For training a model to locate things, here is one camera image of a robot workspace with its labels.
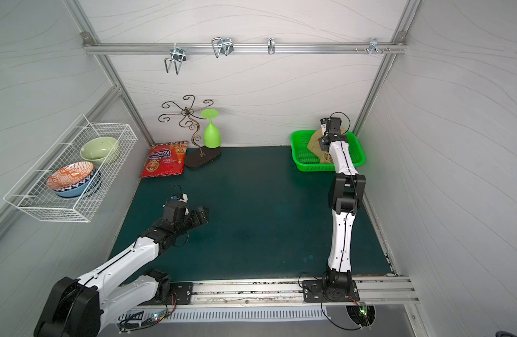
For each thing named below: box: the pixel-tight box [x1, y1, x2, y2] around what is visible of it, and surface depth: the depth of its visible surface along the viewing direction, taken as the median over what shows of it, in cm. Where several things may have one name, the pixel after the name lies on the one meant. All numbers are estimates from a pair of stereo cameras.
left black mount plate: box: [169, 281, 194, 305], surface depth 75 cm
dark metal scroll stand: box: [158, 94, 222, 168], surface depth 99 cm
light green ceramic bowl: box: [80, 136, 118, 166], surface depth 73 cm
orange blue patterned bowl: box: [46, 161, 97, 198], surface depth 62 cm
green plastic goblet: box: [200, 108, 222, 149], surface depth 97 cm
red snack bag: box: [139, 140, 188, 179], surface depth 112 cm
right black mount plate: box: [302, 279, 360, 303], surface depth 75 cm
